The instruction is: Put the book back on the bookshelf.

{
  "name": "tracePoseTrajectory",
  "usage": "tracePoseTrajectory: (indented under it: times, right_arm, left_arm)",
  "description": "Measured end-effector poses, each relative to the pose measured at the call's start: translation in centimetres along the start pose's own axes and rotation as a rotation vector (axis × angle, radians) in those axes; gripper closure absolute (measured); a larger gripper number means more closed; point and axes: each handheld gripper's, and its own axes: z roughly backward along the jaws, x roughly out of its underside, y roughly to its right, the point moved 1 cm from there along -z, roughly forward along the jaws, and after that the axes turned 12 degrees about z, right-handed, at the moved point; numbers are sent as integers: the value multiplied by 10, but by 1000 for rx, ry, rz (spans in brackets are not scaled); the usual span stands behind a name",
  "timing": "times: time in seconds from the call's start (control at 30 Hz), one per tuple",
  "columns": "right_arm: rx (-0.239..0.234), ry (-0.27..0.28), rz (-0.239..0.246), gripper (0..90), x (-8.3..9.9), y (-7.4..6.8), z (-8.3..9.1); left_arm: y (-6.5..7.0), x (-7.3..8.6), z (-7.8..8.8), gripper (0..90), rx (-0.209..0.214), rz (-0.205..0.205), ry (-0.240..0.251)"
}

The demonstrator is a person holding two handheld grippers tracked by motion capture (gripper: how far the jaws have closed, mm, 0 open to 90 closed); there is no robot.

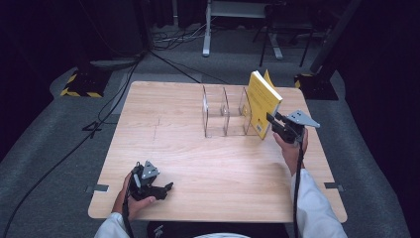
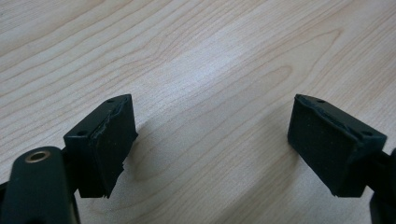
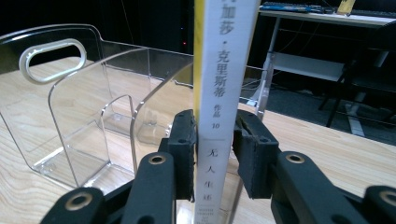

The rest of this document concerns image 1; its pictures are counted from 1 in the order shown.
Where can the yellow book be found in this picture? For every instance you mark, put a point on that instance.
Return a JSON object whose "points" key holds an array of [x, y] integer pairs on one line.
{"points": [[262, 102]]}

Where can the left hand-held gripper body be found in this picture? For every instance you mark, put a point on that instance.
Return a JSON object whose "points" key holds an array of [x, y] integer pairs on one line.
{"points": [[145, 185]]}

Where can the grey floor tape strip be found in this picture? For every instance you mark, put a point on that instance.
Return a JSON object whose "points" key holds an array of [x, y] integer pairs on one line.
{"points": [[99, 188], [333, 186]]}

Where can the person's right hand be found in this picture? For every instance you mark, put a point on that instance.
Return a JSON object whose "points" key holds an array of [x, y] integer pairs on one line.
{"points": [[292, 153]]}

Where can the black yellow striped stand base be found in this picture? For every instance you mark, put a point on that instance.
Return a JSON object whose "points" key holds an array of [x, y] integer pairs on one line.
{"points": [[318, 87], [84, 84]]}

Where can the white desk frame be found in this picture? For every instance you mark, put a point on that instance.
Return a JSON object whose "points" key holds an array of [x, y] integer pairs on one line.
{"points": [[207, 33]]}

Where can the black metal chair frame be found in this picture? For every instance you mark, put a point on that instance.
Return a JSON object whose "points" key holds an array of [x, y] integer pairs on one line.
{"points": [[280, 26]]}

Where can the grey flat stand foot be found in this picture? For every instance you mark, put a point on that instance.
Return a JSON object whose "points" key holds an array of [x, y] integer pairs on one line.
{"points": [[115, 62]]}

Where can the person's left hand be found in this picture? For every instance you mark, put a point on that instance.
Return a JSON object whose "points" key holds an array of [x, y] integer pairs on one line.
{"points": [[132, 205]]}

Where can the clear acrylic book holder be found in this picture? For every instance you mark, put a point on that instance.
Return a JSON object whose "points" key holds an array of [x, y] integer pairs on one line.
{"points": [[224, 114]]}

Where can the black floor tape cross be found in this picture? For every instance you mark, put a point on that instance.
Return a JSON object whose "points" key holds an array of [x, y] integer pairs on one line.
{"points": [[92, 127]]}

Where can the slanted black stand pole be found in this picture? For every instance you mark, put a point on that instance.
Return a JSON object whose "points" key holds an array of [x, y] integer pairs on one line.
{"points": [[333, 36]]}

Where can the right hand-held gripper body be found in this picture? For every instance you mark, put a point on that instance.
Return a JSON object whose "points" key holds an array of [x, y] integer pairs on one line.
{"points": [[294, 127]]}

